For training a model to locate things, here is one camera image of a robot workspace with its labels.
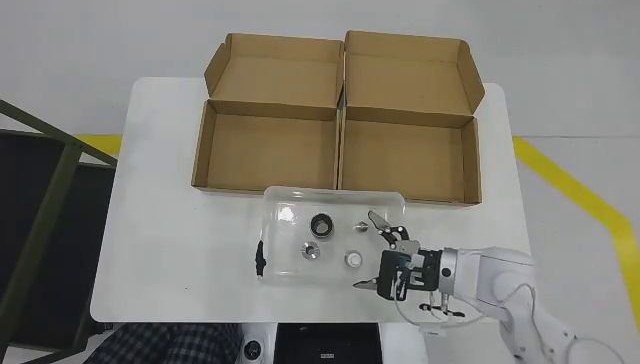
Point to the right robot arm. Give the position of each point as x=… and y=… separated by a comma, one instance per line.
x=505, y=276

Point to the deep clear plastic tray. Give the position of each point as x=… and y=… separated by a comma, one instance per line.
x=285, y=264

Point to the small black part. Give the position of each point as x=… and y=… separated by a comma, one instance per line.
x=260, y=260

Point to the white silver metal bush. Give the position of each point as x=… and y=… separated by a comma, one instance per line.
x=353, y=259

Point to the shallow cardboard box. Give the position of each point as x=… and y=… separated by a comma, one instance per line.
x=272, y=151
x=405, y=159

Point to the person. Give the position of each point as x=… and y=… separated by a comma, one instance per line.
x=165, y=344

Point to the dark green metal rack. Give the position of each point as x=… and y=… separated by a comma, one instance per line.
x=50, y=189

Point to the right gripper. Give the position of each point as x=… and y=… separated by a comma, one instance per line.
x=448, y=271

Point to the small silver metal shaft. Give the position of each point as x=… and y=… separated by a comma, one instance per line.
x=360, y=226

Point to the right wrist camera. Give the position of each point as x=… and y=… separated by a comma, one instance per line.
x=387, y=276

